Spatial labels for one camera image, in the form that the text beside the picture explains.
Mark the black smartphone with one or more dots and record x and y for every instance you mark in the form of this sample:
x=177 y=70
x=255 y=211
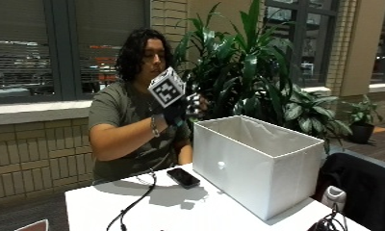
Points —
x=183 y=177

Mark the black jacket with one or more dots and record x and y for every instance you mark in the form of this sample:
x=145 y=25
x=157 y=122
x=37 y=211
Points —
x=364 y=192

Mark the grey stone window sill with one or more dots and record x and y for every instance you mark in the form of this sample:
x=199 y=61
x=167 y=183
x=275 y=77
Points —
x=34 y=112

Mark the narrow dark-framed window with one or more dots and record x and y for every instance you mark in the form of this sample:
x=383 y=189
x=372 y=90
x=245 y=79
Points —
x=304 y=41

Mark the tall green leafy plant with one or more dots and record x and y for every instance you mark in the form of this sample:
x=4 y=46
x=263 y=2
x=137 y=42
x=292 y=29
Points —
x=245 y=64

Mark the white fabric storage box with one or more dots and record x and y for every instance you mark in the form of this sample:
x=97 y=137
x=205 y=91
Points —
x=252 y=173

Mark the the person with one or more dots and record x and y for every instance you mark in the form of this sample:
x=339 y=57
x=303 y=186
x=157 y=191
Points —
x=115 y=109

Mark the black plant pot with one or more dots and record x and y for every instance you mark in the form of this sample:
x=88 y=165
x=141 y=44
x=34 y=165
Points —
x=362 y=133

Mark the red and white board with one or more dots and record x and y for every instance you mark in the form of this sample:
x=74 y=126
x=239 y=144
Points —
x=36 y=226

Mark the variegated leafy plant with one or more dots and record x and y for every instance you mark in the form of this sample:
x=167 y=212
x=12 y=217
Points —
x=315 y=115

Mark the white cube of black markers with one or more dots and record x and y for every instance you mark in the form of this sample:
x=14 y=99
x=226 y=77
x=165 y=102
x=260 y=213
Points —
x=167 y=88

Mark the small green potted plant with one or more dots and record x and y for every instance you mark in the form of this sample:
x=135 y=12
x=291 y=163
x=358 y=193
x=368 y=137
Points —
x=364 y=112

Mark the grey chair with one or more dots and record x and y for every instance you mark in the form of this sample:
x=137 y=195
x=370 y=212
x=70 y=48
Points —
x=372 y=159

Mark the wide dark-framed window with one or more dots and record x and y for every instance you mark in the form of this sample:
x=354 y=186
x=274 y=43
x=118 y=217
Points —
x=26 y=48

